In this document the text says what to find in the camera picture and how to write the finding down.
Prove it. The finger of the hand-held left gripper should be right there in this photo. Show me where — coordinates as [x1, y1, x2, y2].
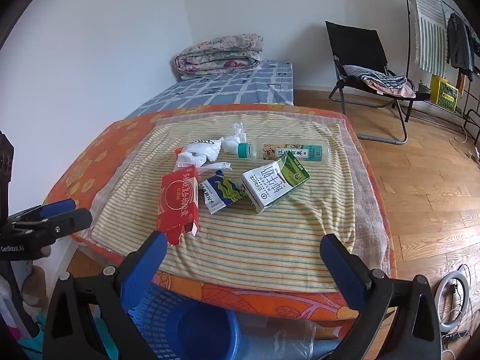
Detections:
[7, 199, 77, 226]
[9, 208, 93, 248]

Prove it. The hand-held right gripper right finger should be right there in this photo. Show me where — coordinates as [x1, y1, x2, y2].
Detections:
[319, 233, 443, 360]

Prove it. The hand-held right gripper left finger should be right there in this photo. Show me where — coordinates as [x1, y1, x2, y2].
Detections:
[43, 230, 169, 360]

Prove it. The blue plastic basket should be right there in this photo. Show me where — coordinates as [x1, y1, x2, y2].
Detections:
[94, 283, 241, 360]

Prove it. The red cardboard box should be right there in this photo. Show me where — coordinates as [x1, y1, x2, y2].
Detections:
[160, 165, 200, 246]

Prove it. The blue snack wrapper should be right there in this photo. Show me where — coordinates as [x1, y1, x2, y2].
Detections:
[199, 170, 247, 215]

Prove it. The green and white carton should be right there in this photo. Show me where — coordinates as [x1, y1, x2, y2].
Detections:
[240, 152, 311, 214]

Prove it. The clear plastic bottle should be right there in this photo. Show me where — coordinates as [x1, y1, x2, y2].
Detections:
[237, 137, 330, 166]

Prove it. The white plastic bag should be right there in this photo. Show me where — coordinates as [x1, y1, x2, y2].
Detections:
[173, 138, 233, 175]

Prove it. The white tissue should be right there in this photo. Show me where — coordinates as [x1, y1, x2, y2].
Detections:
[221, 123, 248, 154]

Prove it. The orange floral blanket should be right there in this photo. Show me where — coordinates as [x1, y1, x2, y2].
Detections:
[43, 103, 396, 331]

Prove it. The yellow striped cloth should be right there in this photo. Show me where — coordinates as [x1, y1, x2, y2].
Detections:
[90, 114, 357, 293]

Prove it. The clear plastic bag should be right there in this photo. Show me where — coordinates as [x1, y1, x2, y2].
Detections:
[232, 313, 319, 360]

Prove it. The pink cushion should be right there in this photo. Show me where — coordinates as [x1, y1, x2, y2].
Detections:
[369, 80, 417, 101]

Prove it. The dark striped cloth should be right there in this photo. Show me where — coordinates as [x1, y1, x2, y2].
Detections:
[343, 64, 407, 91]

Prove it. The black drying rack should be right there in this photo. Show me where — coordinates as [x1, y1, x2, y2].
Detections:
[399, 0, 480, 139]

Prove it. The blue checked bed sheet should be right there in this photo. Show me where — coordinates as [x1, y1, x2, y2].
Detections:
[125, 60, 295, 121]

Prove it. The yellow crate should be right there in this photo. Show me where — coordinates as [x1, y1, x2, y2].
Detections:
[429, 75, 460, 112]

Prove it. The folded floral quilt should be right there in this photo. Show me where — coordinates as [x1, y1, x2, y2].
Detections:
[173, 33, 264, 81]

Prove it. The black folding chair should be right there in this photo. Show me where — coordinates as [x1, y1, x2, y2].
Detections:
[324, 20, 432, 145]

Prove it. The green striped hanging towel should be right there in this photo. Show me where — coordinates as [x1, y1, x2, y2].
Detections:
[407, 0, 449, 79]

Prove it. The dark hanging garment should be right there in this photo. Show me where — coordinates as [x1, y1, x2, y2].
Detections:
[445, 12, 478, 80]

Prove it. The white ring light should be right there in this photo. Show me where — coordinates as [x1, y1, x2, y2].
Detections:
[437, 272, 471, 334]

